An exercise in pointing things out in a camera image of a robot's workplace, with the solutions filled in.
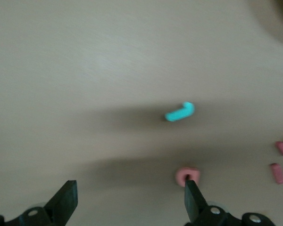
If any red letter b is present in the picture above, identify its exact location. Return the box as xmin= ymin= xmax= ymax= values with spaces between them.
xmin=175 ymin=167 xmax=201 ymax=188

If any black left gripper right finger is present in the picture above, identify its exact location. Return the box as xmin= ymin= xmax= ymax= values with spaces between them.
xmin=183 ymin=179 xmax=277 ymax=226

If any brown table cover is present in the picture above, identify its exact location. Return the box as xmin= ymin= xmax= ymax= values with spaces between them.
xmin=0 ymin=0 xmax=283 ymax=226

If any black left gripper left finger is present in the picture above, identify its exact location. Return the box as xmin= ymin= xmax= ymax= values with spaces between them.
xmin=0 ymin=180 xmax=78 ymax=226

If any teal letter r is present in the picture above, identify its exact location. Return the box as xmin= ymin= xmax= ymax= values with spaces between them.
xmin=164 ymin=101 xmax=196 ymax=123

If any dark red letter i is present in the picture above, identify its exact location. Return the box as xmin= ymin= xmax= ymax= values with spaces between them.
xmin=269 ymin=162 xmax=283 ymax=185

